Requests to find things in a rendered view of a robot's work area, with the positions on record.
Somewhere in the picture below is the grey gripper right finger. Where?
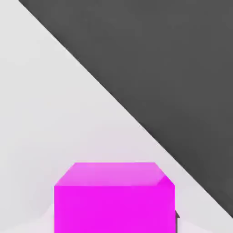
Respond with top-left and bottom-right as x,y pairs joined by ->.
174,209 -> 202,233

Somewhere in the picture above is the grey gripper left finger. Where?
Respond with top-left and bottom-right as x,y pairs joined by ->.
27,205 -> 55,233

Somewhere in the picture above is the small magenta cube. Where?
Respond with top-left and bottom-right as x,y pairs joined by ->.
54,162 -> 176,233

